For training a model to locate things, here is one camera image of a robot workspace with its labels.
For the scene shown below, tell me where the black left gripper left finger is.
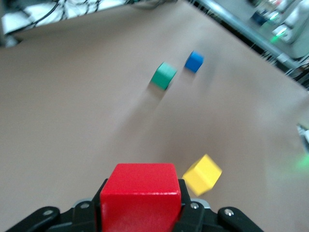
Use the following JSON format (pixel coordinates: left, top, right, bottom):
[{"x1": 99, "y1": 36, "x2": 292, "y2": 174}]
[{"x1": 0, "y1": 178, "x2": 109, "y2": 232}]

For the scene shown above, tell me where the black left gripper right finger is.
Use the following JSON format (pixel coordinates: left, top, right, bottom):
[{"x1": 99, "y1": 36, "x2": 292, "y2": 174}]
[{"x1": 172, "y1": 178, "x2": 265, "y2": 232}]

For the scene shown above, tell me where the red wooden block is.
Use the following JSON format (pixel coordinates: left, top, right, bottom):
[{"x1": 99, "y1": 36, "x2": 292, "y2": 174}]
[{"x1": 99, "y1": 163, "x2": 182, "y2": 232}]

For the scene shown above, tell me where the yellow wooden block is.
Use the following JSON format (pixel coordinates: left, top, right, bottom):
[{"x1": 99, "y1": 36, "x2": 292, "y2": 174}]
[{"x1": 181, "y1": 154, "x2": 223, "y2": 197}]

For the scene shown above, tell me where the green wooden block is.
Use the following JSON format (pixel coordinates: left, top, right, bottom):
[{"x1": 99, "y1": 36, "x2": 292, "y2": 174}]
[{"x1": 149, "y1": 62, "x2": 178, "y2": 91}]

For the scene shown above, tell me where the blue wooden block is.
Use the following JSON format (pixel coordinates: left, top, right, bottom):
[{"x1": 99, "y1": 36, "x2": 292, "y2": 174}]
[{"x1": 184, "y1": 50, "x2": 205, "y2": 73}]

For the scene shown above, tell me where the white shelf board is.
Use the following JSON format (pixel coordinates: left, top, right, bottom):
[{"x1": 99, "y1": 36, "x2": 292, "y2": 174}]
[{"x1": 0, "y1": 0, "x2": 128, "y2": 37}]

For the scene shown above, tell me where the background white robot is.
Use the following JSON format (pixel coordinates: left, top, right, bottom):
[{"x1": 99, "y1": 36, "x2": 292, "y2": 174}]
[{"x1": 271, "y1": 0, "x2": 309, "y2": 58}]

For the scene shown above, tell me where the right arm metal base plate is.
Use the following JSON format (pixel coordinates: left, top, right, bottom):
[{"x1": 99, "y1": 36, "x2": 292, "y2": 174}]
[{"x1": 296, "y1": 123, "x2": 309, "y2": 170}]

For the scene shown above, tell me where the aluminium frame rail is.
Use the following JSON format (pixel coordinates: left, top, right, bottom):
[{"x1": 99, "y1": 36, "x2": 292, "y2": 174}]
[{"x1": 190, "y1": 0, "x2": 309, "y2": 73}]

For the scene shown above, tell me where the black looping cable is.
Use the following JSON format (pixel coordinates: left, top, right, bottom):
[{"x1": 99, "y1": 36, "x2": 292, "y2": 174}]
[{"x1": 14, "y1": 0, "x2": 126, "y2": 27}]

